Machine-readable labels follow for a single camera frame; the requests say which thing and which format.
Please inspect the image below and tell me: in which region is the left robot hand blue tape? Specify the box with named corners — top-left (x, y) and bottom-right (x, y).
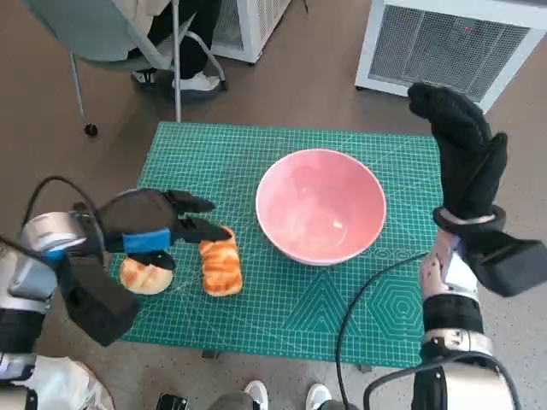
top-left (100, 188), bottom-right (235, 271)

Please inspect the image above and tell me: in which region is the large white mesh cabinet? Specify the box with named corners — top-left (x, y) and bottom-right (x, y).
top-left (354, 0), bottom-right (547, 114)

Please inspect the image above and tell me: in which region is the pink bowl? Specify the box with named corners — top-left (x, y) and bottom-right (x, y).
top-left (255, 148), bottom-right (388, 267)

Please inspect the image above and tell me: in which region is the person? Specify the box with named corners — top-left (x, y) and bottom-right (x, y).
top-left (127, 0), bottom-right (221, 93)
top-left (211, 378), bottom-right (343, 410)
top-left (32, 356), bottom-right (116, 410)

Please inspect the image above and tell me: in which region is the oblong toy bread loaf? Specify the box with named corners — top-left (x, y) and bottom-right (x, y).
top-left (198, 225), bottom-right (244, 298)

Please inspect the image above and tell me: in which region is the small white mesh cabinet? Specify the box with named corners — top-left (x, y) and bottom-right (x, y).
top-left (209, 0), bottom-right (296, 65)

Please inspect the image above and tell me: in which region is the green cutting mat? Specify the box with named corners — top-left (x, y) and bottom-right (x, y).
top-left (109, 121), bottom-right (444, 369)

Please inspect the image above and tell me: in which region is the round toy bread bun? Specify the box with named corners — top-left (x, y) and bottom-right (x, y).
top-left (118, 255), bottom-right (174, 296)

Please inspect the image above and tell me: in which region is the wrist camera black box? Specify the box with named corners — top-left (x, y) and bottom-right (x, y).
top-left (57, 251), bottom-right (140, 347)
top-left (459, 232), bottom-right (547, 298)

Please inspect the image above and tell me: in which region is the grey office chair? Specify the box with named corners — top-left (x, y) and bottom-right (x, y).
top-left (23, 0), bottom-right (227, 138)

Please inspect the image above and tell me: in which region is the black device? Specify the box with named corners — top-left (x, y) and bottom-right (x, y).
top-left (156, 392), bottom-right (192, 410)

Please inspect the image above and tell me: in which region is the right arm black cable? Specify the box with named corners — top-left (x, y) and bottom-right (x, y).
top-left (335, 251), bottom-right (522, 410)

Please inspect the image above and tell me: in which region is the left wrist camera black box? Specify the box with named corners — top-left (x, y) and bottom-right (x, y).
top-left (57, 251), bottom-right (140, 347)

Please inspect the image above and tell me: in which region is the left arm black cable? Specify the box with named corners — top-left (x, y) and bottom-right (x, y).
top-left (23, 175), bottom-right (106, 240)

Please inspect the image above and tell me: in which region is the right robot hand black glove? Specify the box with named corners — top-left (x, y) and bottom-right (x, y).
top-left (407, 82), bottom-right (510, 222)

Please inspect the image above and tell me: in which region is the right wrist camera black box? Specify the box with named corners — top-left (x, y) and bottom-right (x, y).
top-left (459, 232), bottom-right (547, 298)

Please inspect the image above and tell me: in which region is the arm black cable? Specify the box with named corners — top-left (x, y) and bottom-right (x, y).
top-left (335, 251), bottom-right (522, 410)
top-left (23, 175), bottom-right (106, 240)

